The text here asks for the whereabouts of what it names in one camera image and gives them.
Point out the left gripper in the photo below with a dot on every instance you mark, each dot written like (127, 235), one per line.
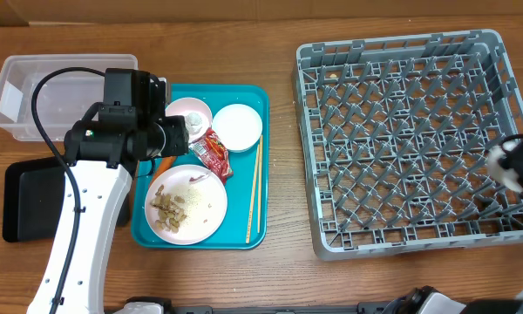
(179, 144)

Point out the orange carrot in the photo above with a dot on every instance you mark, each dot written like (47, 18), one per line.
(165, 164)

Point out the white tissue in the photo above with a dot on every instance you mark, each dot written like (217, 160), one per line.
(194, 123)

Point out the red snack wrapper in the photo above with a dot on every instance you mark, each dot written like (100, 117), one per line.
(212, 153)

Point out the white rice pile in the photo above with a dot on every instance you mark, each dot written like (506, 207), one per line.
(196, 200)

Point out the white bowl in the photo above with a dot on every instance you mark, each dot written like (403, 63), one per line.
(238, 126)

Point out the peanut pile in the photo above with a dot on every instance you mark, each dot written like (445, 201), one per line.
(170, 211)

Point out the wooden chopstick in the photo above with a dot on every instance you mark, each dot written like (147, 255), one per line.
(259, 185)
(252, 196)

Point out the small white cup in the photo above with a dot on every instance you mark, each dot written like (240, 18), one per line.
(506, 176)

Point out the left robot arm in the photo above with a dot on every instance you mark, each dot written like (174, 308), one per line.
(102, 151)

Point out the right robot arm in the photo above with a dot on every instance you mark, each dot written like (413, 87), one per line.
(427, 300)

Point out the grey dishwasher rack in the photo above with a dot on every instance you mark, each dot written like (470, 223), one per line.
(397, 136)

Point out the teal serving tray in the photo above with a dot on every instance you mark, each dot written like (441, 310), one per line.
(232, 232)

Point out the black plastic tray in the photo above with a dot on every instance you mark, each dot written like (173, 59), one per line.
(34, 193)

